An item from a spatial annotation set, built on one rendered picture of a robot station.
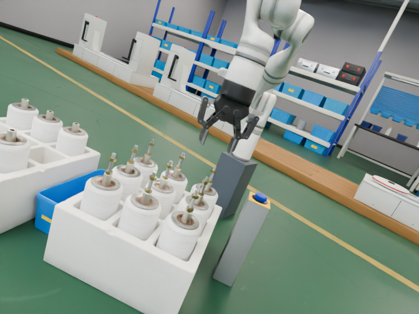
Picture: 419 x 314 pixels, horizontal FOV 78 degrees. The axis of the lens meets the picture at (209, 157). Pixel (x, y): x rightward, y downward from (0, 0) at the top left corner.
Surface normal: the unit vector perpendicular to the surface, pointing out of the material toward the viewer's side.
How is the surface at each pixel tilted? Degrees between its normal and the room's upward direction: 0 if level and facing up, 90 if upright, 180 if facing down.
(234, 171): 90
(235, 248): 90
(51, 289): 0
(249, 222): 90
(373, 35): 90
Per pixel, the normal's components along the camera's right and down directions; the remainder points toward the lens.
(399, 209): -0.55, 0.05
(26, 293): 0.35, -0.89
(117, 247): -0.22, 0.22
